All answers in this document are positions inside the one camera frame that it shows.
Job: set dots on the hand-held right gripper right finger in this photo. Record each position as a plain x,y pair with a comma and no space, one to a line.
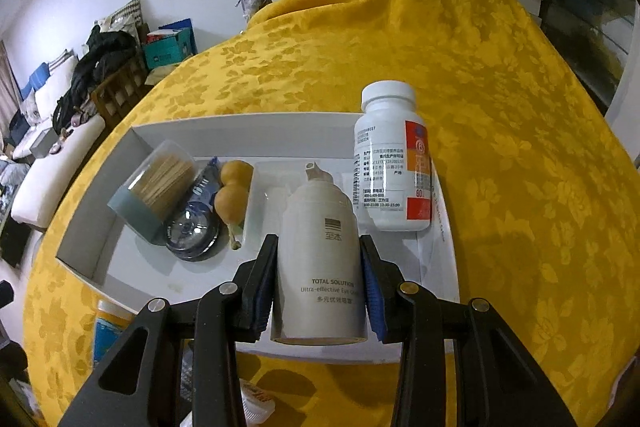
372,297

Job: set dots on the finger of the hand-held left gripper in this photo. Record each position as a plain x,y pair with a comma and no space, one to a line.
5,294

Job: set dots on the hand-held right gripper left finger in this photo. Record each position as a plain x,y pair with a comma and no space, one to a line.
260,292

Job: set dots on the frosted white pump bottle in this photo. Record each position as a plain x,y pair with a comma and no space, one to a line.
320,257

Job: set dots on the white cardboard box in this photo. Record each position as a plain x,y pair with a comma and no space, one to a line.
175,287

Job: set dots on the dark blue round case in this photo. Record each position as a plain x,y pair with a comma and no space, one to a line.
192,232

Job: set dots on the orange gourd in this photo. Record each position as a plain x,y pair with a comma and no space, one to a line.
232,202

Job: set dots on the small blue label spray bottle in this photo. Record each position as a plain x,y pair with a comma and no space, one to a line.
112,332

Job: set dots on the white pill bottle red label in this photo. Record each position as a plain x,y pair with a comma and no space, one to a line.
385,167

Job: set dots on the clear toothpick jar blue lid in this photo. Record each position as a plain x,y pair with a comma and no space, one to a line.
150,187

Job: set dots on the small white red packet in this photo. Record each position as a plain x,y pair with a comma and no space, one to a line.
257,402

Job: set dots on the white sofa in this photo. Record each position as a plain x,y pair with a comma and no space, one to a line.
55,177

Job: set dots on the grey box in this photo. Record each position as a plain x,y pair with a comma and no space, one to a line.
42,143

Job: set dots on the yellow floral tablecloth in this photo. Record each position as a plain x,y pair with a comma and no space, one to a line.
500,132

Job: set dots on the pile of black clothes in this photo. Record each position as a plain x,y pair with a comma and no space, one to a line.
100,62

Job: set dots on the teal cardboard box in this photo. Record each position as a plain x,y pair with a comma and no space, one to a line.
167,52

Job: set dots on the checked cushion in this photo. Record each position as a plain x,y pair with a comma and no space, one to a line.
122,14

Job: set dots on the wooden sofa frame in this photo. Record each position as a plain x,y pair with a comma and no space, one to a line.
117,94

